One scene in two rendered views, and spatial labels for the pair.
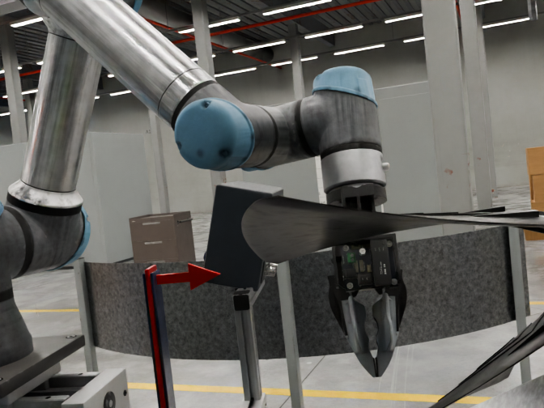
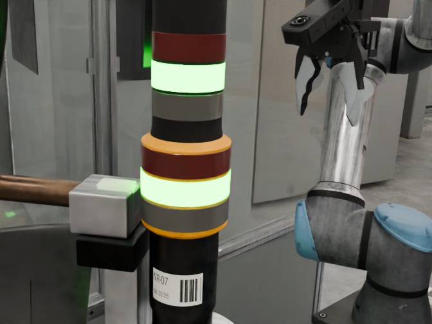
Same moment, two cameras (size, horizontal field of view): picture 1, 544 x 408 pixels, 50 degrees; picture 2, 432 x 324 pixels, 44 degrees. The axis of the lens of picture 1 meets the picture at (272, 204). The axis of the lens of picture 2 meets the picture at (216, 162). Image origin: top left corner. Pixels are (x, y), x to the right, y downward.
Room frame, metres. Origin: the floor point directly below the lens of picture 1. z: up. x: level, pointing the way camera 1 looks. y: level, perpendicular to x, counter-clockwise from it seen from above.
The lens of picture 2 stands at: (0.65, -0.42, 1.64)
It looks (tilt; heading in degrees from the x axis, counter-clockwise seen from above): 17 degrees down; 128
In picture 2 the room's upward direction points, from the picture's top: 2 degrees clockwise
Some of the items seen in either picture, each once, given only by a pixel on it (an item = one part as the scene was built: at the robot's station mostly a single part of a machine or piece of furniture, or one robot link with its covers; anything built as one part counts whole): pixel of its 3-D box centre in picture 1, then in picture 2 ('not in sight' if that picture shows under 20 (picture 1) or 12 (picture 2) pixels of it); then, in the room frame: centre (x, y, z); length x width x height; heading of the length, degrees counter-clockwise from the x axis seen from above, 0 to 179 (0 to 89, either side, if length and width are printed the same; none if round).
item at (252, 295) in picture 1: (250, 289); not in sight; (1.16, 0.06, 1.04); 0.24 x 0.03 x 0.03; 174
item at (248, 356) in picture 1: (247, 345); not in sight; (1.06, 0.07, 0.96); 0.03 x 0.03 x 0.20; 84
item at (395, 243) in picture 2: not in sight; (398, 243); (0.36, 0.54, 1.20); 0.13 x 0.12 x 0.14; 18
